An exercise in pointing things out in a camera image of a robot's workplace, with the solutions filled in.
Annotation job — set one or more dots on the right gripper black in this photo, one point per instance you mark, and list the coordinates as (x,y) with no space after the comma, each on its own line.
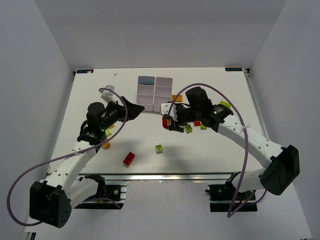
(175,120)

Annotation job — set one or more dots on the blue table label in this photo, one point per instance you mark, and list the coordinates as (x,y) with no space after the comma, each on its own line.
(233,69)
(84,71)

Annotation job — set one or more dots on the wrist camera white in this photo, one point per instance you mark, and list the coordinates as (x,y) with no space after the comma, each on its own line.
(168,109)
(106,95)

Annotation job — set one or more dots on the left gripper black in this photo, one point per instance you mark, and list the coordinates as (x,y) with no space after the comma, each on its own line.
(122,110)

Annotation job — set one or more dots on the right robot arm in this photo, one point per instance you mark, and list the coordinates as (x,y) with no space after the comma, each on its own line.
(202,137)

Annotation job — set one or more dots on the orange flat lego brick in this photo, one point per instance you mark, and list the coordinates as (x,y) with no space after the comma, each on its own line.
(177,98)

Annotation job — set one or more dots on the blue table label left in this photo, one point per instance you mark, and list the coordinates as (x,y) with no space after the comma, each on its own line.
(84,71)

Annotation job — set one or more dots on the yellow flower lego brick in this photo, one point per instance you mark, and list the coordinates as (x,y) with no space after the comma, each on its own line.
(106,145)

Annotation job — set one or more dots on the lime green sloped lego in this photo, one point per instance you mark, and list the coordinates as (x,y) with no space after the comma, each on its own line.
(226,104)

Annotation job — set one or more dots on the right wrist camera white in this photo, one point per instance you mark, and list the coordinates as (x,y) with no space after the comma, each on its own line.
(168,109)

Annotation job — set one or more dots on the olive green lego brick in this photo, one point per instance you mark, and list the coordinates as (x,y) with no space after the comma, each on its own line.
(188,128)

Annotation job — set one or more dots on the aluminium rail front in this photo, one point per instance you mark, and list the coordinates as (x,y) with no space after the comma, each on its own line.
(195,177)

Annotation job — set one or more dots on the lime lego brick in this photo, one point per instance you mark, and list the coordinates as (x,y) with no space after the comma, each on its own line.
(159,149)
(108,133)

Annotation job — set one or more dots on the lime green small lego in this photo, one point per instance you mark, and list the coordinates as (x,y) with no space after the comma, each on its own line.
(203,127)

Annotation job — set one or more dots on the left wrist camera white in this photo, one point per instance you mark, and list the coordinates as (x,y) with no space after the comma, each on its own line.
(106,95)

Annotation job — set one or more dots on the lime lego brick center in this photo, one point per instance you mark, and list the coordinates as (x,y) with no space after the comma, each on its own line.
(159,149)

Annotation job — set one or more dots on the white right divided container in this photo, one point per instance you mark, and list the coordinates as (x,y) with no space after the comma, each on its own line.
(162,92)

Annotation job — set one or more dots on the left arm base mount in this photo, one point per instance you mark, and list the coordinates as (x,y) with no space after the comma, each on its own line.
(94,192)

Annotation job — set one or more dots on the red flower lego brick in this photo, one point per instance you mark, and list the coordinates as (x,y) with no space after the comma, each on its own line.
(166,122)

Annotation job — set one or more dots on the lime lego brick left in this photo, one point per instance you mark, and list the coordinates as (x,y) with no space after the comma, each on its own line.
(108,133)

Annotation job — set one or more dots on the red lego brick front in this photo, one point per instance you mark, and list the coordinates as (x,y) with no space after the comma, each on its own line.
(129,159)

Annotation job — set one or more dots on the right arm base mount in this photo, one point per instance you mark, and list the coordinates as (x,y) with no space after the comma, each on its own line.
(221,192)

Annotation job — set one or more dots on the blue table label right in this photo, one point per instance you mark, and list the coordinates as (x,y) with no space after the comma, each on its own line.
(233,69)

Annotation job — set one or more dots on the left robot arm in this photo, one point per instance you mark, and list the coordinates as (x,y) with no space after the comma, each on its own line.
(52,200)

